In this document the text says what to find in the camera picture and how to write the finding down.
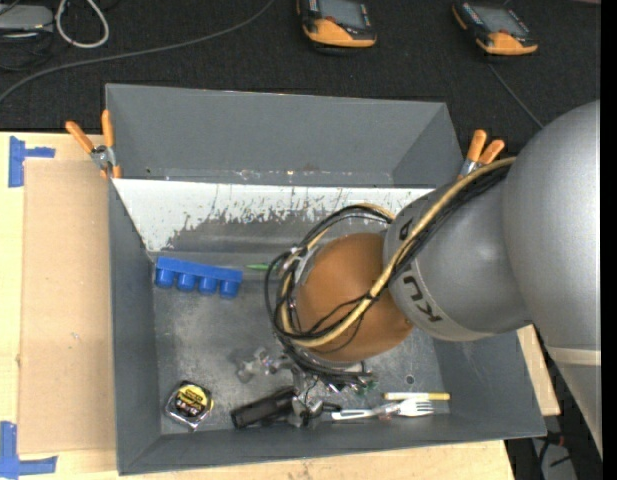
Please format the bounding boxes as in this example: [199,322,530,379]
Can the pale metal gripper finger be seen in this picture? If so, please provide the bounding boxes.
[300,398,325,429]
[292,380,310,415]

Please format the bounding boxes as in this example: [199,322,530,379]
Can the black cylindrical tool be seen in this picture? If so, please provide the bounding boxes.
[230,388,297,430]

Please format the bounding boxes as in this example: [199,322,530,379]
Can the clear glass thing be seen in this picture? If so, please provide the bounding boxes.
[230,346,291,384]

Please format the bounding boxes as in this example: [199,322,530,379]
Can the white plastic fork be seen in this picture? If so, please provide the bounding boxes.
[330,398,435,422]

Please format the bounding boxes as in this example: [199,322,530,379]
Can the yellow and white pen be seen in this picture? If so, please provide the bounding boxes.
[382,391,452,402]

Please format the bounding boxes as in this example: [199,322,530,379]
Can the yellow and black tape measure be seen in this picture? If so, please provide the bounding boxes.
[163,380,215,432]

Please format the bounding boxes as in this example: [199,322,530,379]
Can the grey metal bin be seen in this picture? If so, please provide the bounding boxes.
[103,82,548,475]

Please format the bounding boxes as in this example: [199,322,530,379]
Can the blue four-peg block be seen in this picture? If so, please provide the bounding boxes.
[153,255,244,300]

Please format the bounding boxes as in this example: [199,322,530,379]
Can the brown cardboard board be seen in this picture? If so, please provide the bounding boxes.
[16,157,119,455]

